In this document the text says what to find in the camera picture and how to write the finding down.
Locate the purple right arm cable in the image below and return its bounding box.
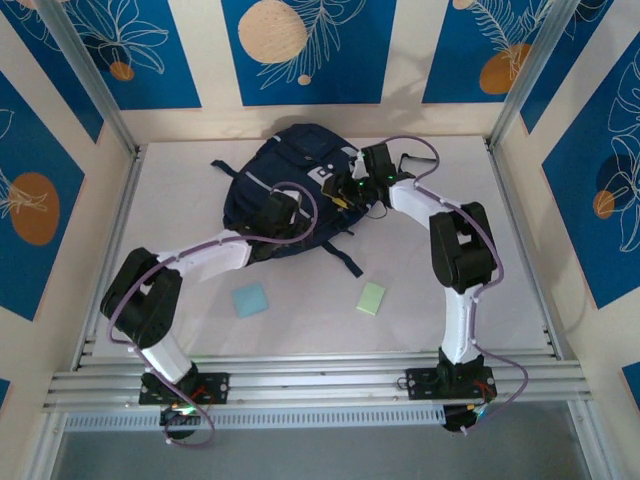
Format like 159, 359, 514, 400
382, 134, 527, 436

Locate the green sticky note pad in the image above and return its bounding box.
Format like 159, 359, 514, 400
355, 282, 387, 317

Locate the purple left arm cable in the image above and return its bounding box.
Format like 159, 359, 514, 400
108, 181, 320, 447

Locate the navy blue backpack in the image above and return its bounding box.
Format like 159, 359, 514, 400
209, 123, 437, 279

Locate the grey slotted cable duct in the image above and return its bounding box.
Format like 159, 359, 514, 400
63, 403, 447, 434

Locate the aluminium frame post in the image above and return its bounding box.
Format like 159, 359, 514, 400
487, 0, 584, 151
34, 0, 142, 157

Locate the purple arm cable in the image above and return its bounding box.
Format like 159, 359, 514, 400
382, 134, 527, 436
108, 181, 320, 447

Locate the black electronics module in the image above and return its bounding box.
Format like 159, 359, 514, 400
442, 403, 494, 436
159, 405, 201, 441

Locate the blue sticky note pad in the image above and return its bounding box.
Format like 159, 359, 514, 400
230, 282, 270, 320

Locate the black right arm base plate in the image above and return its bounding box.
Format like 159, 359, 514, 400
405, 367, 499, 404

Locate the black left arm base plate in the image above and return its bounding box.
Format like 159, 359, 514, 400
138, 372, 231, 406

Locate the long aluminium frame rail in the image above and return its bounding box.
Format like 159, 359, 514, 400
42, 352, 596, 414

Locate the aluminium side rail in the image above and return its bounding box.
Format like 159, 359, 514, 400
69, 144, 147, 372
483, 139, 569, 361

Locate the aluminium frame leg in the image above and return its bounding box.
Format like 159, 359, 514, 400
567, 399, 609, 480
29, 412, 69, 480

